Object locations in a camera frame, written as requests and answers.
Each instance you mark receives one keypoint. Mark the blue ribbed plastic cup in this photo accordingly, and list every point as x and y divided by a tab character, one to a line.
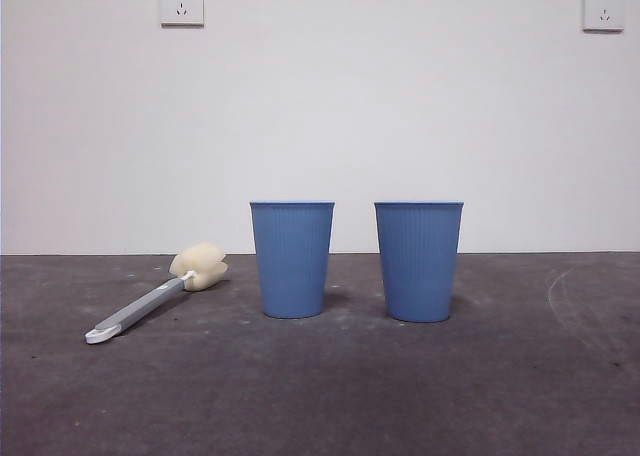
292	261
419	261

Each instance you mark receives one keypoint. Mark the white wall socket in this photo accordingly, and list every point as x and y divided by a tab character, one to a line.
182	4
603	10

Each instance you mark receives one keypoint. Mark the cup brush with sponge head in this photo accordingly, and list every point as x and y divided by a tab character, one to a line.
145	303

